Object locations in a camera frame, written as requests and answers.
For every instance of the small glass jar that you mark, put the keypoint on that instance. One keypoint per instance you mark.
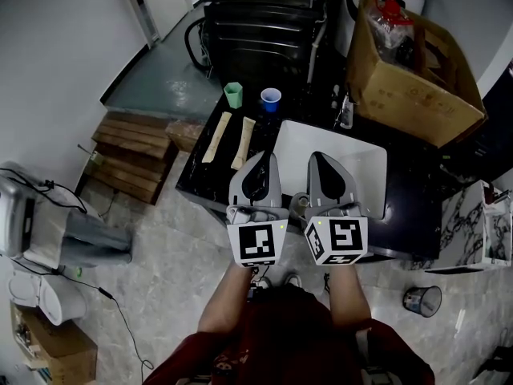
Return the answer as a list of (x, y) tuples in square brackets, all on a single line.
[(300, 203)]

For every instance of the beige tube packet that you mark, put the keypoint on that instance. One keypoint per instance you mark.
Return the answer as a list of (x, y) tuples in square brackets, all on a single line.
[(243, 143), (217, 136)]

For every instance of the white marble pattern cabinet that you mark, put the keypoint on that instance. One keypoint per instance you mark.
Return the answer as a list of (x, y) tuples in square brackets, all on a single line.
[(465, 231)]

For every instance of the black louvred cabinet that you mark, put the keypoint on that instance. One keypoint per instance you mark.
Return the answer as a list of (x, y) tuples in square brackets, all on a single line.
[(260, 34)]

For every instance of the large open cardboard box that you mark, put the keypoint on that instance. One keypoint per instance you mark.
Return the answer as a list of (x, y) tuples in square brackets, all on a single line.
[(405, 90)]

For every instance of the person's right forearm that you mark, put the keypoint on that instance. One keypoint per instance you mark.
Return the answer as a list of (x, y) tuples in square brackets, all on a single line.
[(348, 299)]

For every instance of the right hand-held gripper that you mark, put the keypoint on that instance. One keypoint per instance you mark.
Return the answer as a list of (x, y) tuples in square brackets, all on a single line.
[(344, 237)]

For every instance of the brown wooden block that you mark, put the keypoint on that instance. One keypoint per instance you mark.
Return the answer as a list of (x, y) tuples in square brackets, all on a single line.
[(184, 134)]

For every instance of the small cardboard box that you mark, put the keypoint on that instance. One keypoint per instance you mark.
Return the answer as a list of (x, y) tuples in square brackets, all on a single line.
[(68, 351)]

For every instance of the grey pedestal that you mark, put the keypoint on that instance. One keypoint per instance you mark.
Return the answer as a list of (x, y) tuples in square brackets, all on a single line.
[(96, 239)]

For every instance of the person's left forearm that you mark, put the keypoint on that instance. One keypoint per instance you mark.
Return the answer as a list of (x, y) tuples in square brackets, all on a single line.
[(224, 303)]

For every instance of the wooden plank pallet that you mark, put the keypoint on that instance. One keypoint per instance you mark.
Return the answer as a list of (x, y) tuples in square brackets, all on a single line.
[(128, 159)]

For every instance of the white sink basin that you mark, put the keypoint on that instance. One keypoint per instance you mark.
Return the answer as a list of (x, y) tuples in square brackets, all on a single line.
[(368, 167)]

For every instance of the small beige socket box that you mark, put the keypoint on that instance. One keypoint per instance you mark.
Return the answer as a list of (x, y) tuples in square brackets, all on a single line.
[(96, 156)]

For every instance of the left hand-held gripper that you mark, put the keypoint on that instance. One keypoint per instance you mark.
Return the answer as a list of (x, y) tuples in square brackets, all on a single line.
[(256, 243)]

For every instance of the white door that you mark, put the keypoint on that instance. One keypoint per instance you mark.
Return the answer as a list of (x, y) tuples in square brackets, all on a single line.
[(168, 2)]

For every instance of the large black counter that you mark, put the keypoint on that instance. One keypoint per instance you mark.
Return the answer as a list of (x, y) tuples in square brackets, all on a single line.
[(497, 134)]

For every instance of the blue plastic cup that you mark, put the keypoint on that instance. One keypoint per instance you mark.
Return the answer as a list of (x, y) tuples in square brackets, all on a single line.
[(271, 102)]

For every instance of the person's red shirt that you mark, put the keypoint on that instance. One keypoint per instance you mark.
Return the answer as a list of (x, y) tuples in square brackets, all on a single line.
[(288, 343)]

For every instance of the person's white shoe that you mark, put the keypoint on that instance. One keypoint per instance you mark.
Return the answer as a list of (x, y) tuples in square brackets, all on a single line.
[(292, 280)]

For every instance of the plastic jug with red cap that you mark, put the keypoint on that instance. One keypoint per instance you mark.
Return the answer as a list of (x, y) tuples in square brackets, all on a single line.
[(390, 22)]

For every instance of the silver round-faced appliance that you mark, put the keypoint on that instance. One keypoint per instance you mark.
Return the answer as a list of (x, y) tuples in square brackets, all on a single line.
[(14, 215)]

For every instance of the green plastic cup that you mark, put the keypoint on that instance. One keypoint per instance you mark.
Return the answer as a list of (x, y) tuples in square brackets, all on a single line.
[(233, 95)]

